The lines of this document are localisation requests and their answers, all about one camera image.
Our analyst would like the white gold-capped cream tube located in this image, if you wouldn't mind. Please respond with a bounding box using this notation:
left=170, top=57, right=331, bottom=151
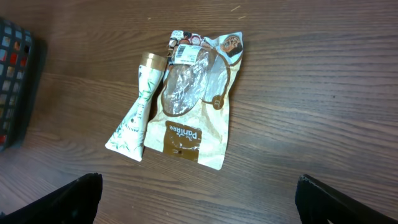
left=105, top=52, right=167, bottom=162

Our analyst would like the beige Pantree snack pouch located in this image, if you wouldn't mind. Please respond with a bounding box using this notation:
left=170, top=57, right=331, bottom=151
left=144, top=30, right=244, bottom=170

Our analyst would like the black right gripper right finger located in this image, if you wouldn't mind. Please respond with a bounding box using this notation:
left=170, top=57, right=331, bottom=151
left=295, top=174, right=397, bottom=224

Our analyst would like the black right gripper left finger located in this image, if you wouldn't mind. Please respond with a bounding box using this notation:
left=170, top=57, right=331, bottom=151
left=1, top=173, right=103, bottom=224

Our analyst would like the grey plastic shopping basket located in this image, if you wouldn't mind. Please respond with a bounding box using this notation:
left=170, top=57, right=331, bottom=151
left=1, top=18, right=40, bottom=151

